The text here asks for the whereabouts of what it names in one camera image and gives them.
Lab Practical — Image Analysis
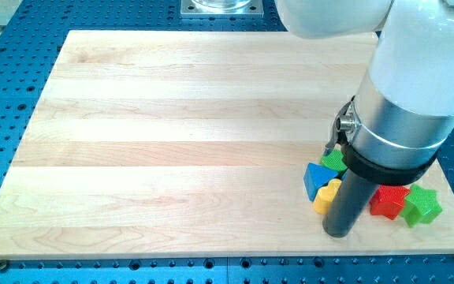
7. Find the red star block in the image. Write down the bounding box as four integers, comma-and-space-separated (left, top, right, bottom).
370, 185, 410, 220

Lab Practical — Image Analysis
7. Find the yellow heart block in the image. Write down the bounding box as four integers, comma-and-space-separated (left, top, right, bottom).
312, 178, 342, 215

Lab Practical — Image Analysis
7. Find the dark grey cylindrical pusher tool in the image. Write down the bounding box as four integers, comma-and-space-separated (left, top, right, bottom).
322, 170, 379, 237

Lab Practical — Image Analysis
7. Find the wooden board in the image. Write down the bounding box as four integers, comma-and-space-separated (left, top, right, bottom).
0, 31, 454, 260

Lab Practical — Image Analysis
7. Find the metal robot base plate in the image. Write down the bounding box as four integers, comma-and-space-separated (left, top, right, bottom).
180, 0, 264, 17

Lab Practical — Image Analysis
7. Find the blue triangle block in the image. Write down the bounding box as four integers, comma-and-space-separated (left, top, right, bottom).
303, 163, 339, 201

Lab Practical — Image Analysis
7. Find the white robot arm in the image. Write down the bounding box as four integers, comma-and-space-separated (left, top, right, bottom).
276, 0, 454, 185

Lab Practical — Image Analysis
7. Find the silver clamp lever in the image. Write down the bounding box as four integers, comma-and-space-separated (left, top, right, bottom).
323, 97, 358, 156

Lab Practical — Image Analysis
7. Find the green star block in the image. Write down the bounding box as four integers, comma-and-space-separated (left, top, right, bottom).
399, 184, 443, 228

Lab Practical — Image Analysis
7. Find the green block behind triangle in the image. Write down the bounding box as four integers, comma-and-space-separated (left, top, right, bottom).
320, 149, 347, 175

